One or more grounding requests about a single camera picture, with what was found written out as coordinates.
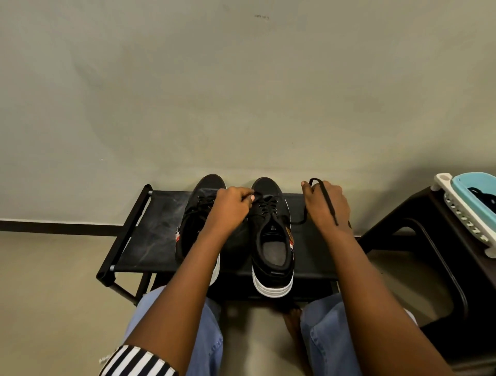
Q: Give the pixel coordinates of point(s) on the black wall baseboard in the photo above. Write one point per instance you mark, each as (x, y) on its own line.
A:
(58, 227)

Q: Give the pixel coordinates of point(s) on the black item in tub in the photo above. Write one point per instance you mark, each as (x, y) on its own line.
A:
(486, 198)

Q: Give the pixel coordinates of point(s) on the person's right hand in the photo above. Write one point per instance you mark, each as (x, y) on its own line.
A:
(323, 211)

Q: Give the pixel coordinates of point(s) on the person's left hand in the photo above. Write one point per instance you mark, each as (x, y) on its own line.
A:
(228, 211)

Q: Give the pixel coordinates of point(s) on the person's right thumb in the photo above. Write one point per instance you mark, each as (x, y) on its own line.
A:
(306, 192)

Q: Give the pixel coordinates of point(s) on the dark brown plastic stool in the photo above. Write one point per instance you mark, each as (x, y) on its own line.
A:
(476, 282)

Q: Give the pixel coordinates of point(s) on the light blue plastic tub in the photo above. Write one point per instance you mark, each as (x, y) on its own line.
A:
(471, 182)

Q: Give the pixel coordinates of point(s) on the black white striped sleeve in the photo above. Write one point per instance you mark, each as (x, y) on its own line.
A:
(135, 364)

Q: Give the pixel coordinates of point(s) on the black fabric shoe rack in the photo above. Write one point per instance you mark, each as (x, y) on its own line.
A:
(155, 240)

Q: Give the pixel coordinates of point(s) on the person's right forearm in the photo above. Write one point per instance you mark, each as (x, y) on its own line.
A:
(372, 306)

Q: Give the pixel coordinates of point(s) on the black sneaker white sole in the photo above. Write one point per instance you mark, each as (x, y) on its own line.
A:
(273, 232)
(193, 222)

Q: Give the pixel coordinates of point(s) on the black shoelace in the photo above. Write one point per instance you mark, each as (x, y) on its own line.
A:
(329, 206)

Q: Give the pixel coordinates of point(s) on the person's left fingers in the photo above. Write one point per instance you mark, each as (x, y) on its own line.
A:
(243, 195)

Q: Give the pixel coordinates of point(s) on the person's left forearm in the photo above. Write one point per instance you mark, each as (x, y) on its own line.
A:
(186, 294)

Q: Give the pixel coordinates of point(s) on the white plastic basket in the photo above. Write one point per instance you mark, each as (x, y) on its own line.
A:
(467, 224)

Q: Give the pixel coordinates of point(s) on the blue jeans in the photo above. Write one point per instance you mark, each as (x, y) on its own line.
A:
(329, 341)

